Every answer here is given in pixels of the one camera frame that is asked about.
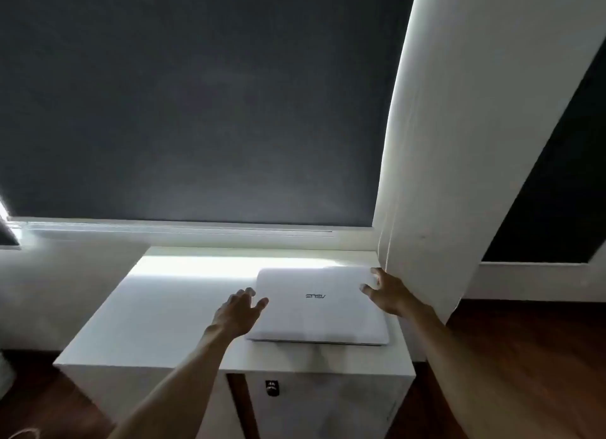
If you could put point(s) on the person's left forearm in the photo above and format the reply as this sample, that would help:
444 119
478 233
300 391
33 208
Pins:
175 386

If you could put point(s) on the person's right forearm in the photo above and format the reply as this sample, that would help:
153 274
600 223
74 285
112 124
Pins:
483 382

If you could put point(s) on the white laptop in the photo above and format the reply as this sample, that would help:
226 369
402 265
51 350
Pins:
322 311

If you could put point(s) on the large dark grey roller blind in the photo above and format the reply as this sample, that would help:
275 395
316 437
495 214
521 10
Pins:
189 98

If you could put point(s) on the person's right hand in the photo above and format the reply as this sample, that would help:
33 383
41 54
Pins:
389 293

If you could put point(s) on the small black tag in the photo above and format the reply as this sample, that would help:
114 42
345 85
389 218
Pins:
272 388

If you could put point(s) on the person's left hand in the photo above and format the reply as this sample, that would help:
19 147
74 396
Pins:
235 314

